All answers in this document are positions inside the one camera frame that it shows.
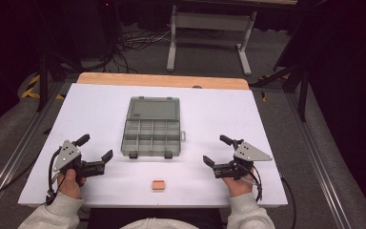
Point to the person's torso grey sweater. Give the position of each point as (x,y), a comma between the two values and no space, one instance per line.
(171,224)

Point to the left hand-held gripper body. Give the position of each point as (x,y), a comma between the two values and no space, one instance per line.
(66,156)

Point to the grey plastic compartment box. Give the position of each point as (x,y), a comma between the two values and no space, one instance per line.
(152,127)

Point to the yellow black floor tape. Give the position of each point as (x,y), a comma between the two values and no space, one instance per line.
(31,89)

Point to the aluminium floor rail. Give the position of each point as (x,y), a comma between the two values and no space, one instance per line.
(22,149)
(317,159)

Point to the white metal stand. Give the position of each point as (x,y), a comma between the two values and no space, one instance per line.
(209,22)

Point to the person's left hand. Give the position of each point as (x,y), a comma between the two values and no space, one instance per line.
(70,186)

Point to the person's right hand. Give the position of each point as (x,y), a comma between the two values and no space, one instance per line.
(239,186)

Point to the wooden table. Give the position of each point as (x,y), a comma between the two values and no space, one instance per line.
(158,80)

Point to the black metal stand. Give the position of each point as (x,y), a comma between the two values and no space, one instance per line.
(300,82)
(43,79)

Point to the small orange block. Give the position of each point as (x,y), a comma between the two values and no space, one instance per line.
(158,185)

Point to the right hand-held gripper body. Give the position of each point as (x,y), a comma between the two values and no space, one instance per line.
(251,154)

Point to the person's dark lap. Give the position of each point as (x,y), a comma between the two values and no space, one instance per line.
(108,218)

